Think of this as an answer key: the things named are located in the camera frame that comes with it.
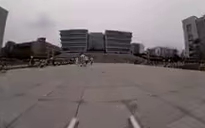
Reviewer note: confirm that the low dark building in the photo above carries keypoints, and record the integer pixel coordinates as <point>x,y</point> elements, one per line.
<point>33,49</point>

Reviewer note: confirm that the grey paved plaza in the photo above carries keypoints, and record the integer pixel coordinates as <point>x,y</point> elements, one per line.
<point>103,90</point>

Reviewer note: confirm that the pale tall building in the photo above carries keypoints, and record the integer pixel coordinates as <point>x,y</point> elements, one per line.
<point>200,35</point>

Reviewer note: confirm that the wide layered grey building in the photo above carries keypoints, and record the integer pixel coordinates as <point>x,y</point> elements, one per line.
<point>96,41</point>

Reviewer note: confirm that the robot's own part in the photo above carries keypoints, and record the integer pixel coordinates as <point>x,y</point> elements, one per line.
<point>134,122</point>
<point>72,122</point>

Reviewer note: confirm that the group of people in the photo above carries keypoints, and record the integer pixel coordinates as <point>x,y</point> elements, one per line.
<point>84,60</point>

